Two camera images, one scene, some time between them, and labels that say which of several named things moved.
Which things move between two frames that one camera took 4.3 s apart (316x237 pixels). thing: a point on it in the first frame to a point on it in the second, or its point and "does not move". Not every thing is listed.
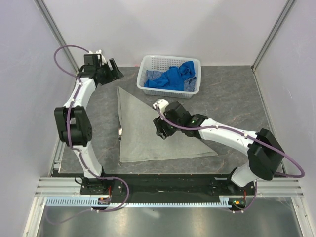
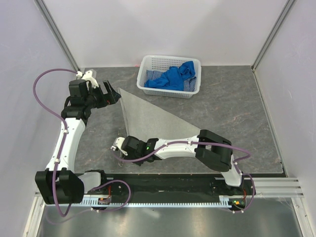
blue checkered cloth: (189, 85) does not move
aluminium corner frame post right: (288, 7) does not move
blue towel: (174, 78) does not move
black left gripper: (115, 74) to (111, 97)
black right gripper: (159, 124) to (127, 156)
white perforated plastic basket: (150, 62) does not move
